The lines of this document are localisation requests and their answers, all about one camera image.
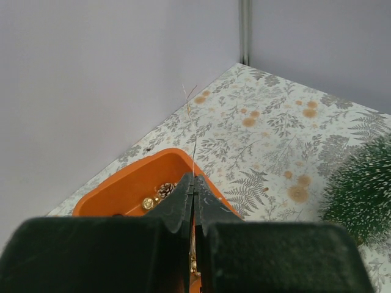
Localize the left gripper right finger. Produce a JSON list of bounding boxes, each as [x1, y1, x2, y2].
[[194, 176, 374, 292]]

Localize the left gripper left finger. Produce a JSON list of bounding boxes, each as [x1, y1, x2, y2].
[[1, 173, 194, 292]]

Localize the orange plastic bin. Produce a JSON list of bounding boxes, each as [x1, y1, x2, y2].
[[71, 148, 245, 293]]

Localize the small green christmas tree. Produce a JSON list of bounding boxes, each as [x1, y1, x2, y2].
[[319, 134, 390, 247]]

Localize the small gold bauble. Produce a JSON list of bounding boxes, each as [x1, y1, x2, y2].
[[141, 197, 161, 212]]

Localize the gold pine cone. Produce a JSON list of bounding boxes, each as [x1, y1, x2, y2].
[[157, 183, 177, 200]]

